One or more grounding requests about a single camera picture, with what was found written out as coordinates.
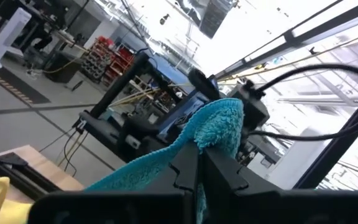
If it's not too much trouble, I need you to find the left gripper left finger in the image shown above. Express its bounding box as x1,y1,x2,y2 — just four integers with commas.
27,141,201,224

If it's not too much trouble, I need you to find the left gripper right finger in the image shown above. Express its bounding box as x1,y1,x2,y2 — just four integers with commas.
201,147,358,224

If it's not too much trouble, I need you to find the teal microfiber towel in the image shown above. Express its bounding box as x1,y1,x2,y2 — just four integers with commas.
84,97,246,224

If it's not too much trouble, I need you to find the computer monitor blue screen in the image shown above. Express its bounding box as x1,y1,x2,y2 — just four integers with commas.
147,54,219,142

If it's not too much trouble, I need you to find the overhead LED light bar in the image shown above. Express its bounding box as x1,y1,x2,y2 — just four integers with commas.
214,0,358,80

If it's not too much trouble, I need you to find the red storage bin rack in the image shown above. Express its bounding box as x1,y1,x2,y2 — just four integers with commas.
81,35,135,88

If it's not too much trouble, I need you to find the black storage box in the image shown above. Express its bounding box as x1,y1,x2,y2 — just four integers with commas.
44,51,81,84

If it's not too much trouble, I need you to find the black striped floor mat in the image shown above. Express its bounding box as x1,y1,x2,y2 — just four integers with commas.
0,63,52,106

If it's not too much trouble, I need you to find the black frame upright post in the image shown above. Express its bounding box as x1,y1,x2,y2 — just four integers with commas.
293,93,358,190

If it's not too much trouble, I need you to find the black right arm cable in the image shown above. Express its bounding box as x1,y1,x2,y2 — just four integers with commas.
249,63,358,141

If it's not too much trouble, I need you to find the black aluminium table frame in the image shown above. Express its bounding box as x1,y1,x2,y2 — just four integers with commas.
0,151,62,200

